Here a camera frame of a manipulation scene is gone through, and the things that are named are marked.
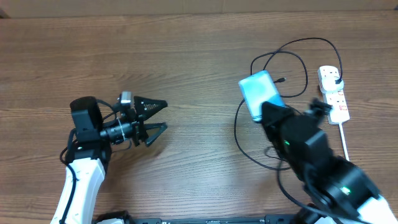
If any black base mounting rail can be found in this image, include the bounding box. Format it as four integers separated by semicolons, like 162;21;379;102
93;210;299;224

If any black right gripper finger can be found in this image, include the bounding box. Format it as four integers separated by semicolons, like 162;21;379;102
308;98;333;117
261;102;295;131

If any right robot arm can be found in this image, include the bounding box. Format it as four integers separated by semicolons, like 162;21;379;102
261;99;397;223

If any white charger plug adapter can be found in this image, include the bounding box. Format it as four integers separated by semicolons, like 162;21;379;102
320;77;345;94

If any blue Samsung Galaxy smartphone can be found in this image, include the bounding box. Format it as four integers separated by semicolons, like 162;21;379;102
238;70;285;123

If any white power extension strip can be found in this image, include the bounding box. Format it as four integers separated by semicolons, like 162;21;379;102
318;65;350;124

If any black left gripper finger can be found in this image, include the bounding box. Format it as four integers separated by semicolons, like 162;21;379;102
134;96;168;121
144;123;167;147

